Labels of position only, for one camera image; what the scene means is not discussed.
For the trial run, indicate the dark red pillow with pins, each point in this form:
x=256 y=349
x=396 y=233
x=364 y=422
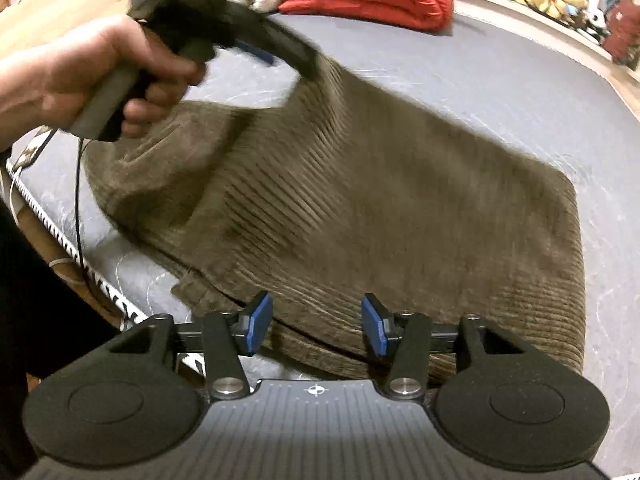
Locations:
x=622 y=22

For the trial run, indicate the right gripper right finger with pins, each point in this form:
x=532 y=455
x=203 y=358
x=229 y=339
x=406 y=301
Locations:
x=403 y=342

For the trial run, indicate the brown corduroy pants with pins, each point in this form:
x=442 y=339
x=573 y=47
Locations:
x=342 y=190

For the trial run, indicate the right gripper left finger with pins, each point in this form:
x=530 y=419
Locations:
x=222 y=338

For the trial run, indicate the smartphone on mattress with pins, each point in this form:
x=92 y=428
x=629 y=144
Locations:
x=34 y=148

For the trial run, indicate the person's left hand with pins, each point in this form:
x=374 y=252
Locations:
x=50 y=84

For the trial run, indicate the grey quilted mattress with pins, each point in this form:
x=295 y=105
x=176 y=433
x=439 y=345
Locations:
x=528 y=97

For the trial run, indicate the left forearm black sleeve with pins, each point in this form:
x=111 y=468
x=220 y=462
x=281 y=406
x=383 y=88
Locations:
x=45 y=326

